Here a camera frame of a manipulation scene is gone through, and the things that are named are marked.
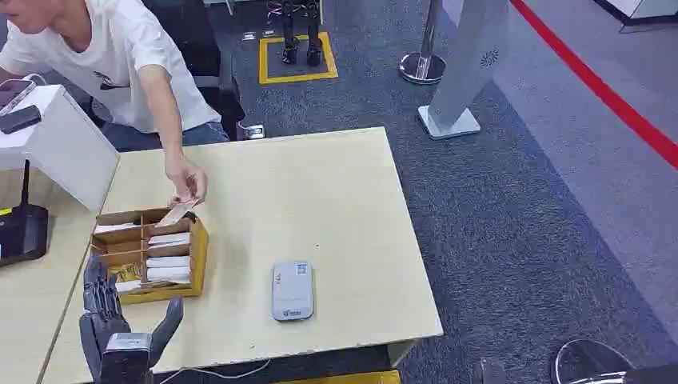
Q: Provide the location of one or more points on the person's left hand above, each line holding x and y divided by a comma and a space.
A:
185, 177

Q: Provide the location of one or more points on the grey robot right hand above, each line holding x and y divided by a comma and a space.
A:
490, 373

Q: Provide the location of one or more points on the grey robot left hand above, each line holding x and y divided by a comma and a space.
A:
100, 318

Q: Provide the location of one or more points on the single pale card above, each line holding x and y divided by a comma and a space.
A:
175, 213

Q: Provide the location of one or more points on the grey card reader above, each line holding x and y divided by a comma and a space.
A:
292, 291

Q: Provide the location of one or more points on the white card stack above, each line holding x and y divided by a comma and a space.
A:
114, 228
168, 262
168, 274
128, 286
169, 240

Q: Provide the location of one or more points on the gold foil packet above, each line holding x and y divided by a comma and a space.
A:
126, 272

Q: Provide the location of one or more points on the wooden card box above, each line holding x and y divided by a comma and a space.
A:
198, 254

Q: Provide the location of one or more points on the chrome round base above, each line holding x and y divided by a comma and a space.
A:
588, 363

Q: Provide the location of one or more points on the black router with antenna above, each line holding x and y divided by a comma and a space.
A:
24, 233

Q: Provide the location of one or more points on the white box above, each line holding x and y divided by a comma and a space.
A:
69, 143

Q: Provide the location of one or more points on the person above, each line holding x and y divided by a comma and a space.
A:
116, 58

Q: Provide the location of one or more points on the yellow floor tape strip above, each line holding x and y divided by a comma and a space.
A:
349, 378

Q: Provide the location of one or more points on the black office chair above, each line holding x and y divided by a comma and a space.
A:
196, 37

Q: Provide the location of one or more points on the yellow floor tape square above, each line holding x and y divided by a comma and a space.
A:
296, 78

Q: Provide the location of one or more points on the black handheld device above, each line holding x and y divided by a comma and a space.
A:
20, 119

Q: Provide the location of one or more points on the pink smartphone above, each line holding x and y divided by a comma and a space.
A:
15, 94

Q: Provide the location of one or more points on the black robot legs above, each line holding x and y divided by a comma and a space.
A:
313, 32

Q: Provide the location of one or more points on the grey kiosk stand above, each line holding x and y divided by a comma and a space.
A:
466, 63

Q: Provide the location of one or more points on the red floor tape line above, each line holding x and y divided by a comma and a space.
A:
598, 87

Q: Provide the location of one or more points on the white cabinet with dark base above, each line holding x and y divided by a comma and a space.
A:
643, 10

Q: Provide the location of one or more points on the chrome stanchion post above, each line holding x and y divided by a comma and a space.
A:
422, 66

